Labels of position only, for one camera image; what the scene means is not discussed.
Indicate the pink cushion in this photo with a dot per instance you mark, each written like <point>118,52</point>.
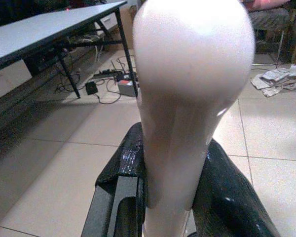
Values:
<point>269,4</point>

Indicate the crumpled grey newspaper pile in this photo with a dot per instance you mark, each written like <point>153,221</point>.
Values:
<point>280,79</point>

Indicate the brown cardboard box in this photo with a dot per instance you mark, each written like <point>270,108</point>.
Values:
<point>123,27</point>

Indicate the grey folding table black legs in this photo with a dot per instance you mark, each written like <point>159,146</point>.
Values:
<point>34,32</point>

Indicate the black power strip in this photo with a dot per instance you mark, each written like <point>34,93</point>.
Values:
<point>107,73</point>

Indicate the white drawer cabinet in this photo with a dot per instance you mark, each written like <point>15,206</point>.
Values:
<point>7,79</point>

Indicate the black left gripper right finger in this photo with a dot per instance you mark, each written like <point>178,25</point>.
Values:
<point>227,197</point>

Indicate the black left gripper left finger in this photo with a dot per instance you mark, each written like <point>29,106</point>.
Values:
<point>118,197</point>

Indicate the dark wooden chair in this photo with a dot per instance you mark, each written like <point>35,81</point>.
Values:
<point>273,27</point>

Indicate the grey box with red label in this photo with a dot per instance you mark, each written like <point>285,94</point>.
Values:
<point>128,87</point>

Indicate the small black square box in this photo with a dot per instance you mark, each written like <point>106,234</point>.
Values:
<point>91,88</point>

